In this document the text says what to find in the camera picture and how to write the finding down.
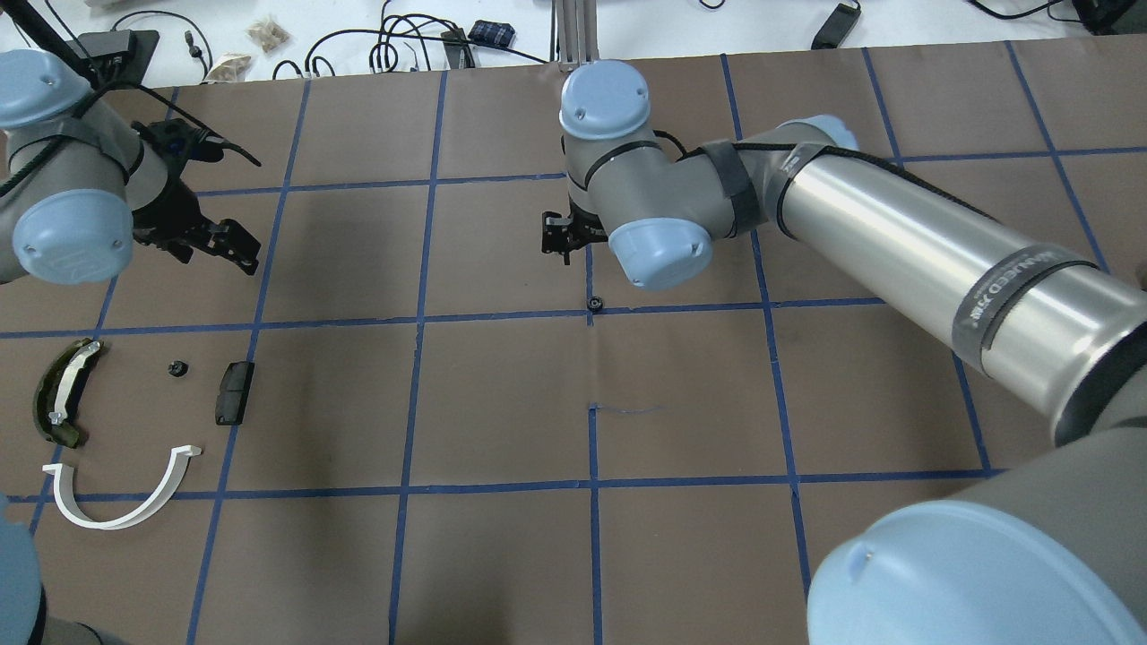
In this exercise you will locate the small blue black device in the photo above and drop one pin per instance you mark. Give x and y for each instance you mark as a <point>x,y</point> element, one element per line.
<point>492,33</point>

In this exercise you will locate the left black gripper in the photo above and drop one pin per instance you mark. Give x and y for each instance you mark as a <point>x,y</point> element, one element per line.
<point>170,208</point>

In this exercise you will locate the brown packet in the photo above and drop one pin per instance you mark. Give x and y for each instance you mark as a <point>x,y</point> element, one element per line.
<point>267,34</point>
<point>229,69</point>

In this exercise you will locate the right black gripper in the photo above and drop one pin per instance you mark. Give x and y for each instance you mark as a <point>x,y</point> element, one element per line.
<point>561,235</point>

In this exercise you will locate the green curved brake shoe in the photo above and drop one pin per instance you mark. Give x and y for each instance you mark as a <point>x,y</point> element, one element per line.
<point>58,391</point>

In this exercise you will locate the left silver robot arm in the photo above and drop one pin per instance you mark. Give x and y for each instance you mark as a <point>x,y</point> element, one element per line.
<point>84,186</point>

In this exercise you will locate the black power adapter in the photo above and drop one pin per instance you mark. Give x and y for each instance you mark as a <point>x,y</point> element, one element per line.
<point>837,26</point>

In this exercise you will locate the black brake pad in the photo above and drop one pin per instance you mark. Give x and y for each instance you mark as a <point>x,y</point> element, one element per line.
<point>234,391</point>

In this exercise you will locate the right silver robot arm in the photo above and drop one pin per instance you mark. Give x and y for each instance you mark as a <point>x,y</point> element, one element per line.
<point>1049,553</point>

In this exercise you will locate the aluminium frame post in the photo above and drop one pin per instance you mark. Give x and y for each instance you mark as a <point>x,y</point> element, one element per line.
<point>576,42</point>

